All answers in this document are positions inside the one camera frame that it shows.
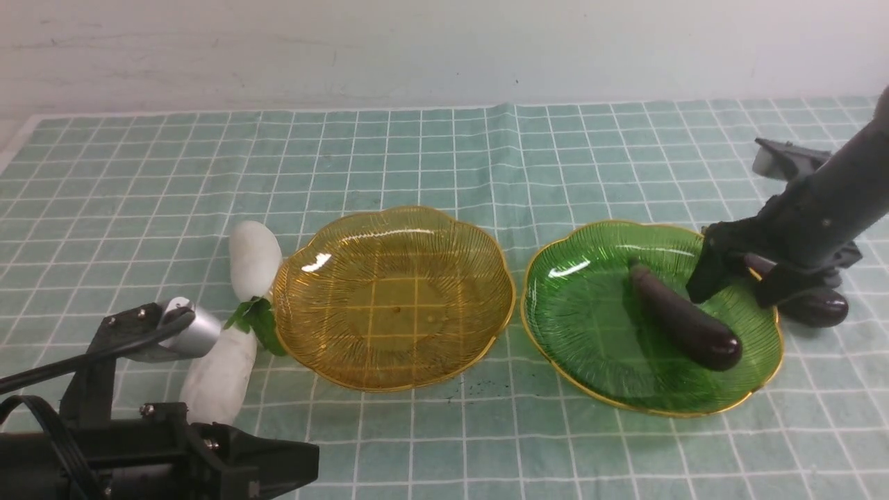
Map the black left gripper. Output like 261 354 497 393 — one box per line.
60 403 320 499

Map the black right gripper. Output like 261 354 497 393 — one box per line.
686 177 863 309

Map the dark purple eggplant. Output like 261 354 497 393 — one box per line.
744 253 849 328

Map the white radish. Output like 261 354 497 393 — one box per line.
180 297 287 425
229 219 283 303

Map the lighter purple eggplant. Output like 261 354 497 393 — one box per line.
629 257 743 372

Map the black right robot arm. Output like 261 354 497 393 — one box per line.
686 92 888 308

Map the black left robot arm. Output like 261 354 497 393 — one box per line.
1 396 320 499

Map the amber ribbed glass plate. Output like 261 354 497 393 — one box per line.
270 206 515 392

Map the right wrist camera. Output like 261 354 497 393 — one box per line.
752 138 832 183

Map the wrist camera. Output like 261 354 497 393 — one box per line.
131 297 222 363
752 138 832 183

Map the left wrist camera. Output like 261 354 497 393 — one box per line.
131 297 222 363

